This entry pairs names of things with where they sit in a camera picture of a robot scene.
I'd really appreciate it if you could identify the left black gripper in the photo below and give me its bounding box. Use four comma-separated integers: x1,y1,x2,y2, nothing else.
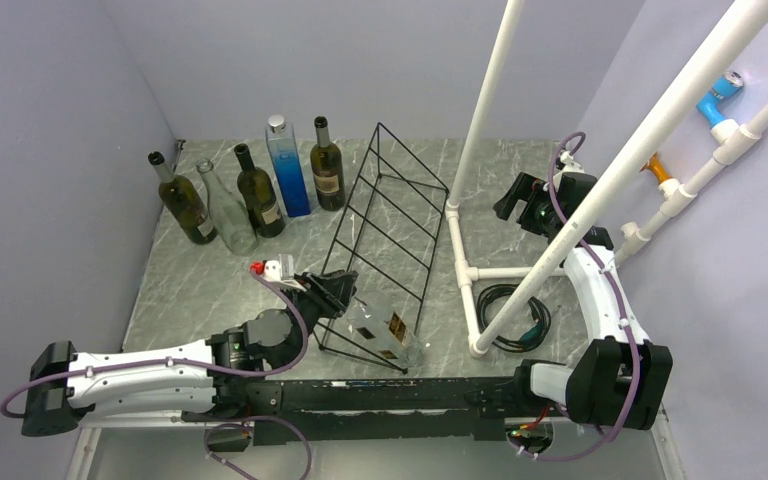
279,269,358,370

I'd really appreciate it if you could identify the clear square liquor bottle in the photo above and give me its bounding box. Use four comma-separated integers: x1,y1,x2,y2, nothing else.
345,291,423,368

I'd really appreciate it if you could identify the dark labelled wine bottle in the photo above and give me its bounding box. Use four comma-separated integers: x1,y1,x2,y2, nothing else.
310,116,346,211

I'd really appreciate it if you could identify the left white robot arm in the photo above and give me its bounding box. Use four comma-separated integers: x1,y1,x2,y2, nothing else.
0,260,358,438

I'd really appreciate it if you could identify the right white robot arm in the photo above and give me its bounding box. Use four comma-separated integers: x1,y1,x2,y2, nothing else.
493,172,673,430

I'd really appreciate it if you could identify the clear empty glass bottle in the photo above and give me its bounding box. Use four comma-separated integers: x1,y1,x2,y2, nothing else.
196,158,258,257

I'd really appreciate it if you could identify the dark green wine bottle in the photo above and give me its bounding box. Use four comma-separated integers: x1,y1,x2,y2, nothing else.
233,143,286,238

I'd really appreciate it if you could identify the blue square glass bottle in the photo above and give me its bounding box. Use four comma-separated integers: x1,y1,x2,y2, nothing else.
265,115,311,217

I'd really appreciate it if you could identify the green wine bottle far left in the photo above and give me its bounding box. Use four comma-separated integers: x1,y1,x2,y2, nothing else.
147,151,217,245

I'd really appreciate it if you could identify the orange pipe fitting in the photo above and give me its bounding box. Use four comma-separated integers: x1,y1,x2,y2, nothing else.
641,152,672,184

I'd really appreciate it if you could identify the blue pipe fitting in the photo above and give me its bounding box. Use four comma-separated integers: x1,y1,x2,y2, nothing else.
696,70,744,128

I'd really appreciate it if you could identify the black wire wine rack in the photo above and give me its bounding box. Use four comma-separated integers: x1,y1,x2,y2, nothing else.
314,123,449,374

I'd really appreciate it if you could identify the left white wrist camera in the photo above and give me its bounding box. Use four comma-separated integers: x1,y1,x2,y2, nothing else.
250,254,306,291

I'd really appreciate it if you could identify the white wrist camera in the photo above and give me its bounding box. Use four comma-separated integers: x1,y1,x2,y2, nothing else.
250,254,306,291
555,150,585,173

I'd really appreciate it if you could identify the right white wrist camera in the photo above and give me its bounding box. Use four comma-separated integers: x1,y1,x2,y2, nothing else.
555,150,585,173

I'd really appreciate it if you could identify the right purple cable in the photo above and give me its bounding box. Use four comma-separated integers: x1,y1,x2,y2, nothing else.
505,131,641,464

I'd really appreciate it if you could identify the purple cable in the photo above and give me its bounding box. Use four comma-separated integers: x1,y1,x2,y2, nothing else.
0,270,314,480
505,131,641,464

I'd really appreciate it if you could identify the black coiled cable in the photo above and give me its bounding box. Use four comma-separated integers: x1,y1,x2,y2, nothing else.
475,284,553,354

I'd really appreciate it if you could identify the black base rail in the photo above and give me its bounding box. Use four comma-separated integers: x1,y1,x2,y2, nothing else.
182,377,550,446

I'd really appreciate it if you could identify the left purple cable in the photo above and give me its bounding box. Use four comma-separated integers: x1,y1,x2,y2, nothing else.
0,270,314,480

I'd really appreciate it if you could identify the aluminium frame rail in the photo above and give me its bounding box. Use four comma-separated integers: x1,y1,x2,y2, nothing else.
65,387,197,479

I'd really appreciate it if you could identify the white PVC pipe frame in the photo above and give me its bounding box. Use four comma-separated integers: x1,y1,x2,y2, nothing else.
445,1,768,358

